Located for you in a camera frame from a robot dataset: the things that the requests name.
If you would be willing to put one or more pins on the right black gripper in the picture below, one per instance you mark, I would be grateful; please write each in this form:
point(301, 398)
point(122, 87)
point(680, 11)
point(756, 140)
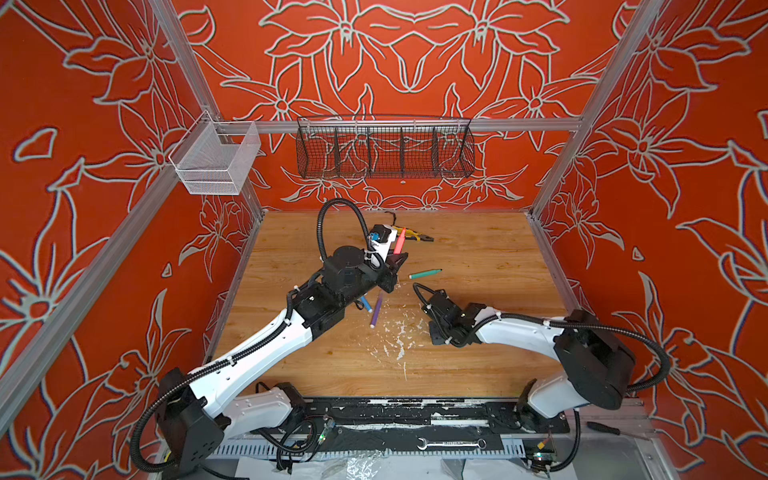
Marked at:
point(433, 338)

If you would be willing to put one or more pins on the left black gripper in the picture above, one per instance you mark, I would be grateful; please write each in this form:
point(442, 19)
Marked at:
point(387, 271)

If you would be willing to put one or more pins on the green marker pen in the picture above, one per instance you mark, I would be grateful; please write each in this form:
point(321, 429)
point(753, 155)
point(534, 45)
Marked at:
point(424, 274)

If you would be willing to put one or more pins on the blue marker pen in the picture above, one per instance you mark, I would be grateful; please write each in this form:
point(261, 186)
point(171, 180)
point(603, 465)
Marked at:
point(366, 304)

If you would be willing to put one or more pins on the pink marker pen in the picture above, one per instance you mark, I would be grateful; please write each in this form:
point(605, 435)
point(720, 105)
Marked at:
point(399, 245)

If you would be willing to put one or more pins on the purple marker pen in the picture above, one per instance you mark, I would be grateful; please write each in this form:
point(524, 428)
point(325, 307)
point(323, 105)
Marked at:
point(377, 310)

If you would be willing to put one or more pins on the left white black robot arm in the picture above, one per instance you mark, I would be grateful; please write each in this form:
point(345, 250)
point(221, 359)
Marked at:
point(195, 412)

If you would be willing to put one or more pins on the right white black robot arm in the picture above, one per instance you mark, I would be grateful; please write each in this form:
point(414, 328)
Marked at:
point(596, 366)

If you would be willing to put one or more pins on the silver wrench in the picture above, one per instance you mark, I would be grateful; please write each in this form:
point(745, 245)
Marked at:
point(425, 444)

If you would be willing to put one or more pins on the black screwdriver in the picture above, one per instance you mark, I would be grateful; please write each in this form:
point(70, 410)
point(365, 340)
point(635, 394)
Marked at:
point(606, 429)

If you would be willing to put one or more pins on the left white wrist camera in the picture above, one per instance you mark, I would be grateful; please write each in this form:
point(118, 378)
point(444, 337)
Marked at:
point(381, 241)

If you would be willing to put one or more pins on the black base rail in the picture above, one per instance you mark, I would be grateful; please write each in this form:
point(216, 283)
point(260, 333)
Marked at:
point(394, 424)

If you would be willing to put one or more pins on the black wire wall basket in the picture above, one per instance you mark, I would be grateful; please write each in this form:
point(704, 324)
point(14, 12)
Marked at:
point(357, 147)

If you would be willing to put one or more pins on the clear plastic wall bin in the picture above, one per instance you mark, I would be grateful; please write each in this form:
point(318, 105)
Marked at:
point(215, 158)

